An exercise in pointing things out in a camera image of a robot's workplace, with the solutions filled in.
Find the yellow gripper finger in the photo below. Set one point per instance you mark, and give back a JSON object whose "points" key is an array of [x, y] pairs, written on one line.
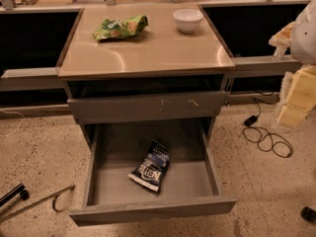
{"points": [[300, 98], [283, 37]]}

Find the blue chip bag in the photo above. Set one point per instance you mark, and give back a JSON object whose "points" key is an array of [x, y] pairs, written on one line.
{"points": [[151, 171]]}

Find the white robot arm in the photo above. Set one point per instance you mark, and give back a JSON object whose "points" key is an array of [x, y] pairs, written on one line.
{"points": [[300, 37]]}

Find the closed top drawer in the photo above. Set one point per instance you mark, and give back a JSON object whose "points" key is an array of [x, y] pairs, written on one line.
{"points": [[147, 107]]}

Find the open middle drawer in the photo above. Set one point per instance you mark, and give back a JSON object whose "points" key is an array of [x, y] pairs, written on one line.
{"points": [[189, 188]]}

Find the grey drawer cabinet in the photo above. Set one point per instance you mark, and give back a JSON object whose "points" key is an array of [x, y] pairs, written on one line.
{"points": [[160, 60]]}

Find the green chip bag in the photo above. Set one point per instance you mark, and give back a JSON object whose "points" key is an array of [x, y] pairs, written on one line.
{"points": [[121, 29]]}

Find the clear water bottle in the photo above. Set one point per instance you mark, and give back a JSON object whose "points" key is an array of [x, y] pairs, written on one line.
{"points": [[280, 52]]}

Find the white bowl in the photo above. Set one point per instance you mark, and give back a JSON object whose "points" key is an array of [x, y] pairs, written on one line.
{"points": [[187, 20]]}

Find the black wheel at right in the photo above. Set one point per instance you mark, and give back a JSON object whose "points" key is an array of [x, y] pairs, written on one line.
{"points": [[308, 214]]}

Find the metal rod on floor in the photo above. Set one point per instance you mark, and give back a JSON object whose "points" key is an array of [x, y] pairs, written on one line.
{"points": [[54, 197]]}

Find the black pole with wheel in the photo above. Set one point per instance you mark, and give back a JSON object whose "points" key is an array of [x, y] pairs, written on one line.
{"points": [[19, 190]]}

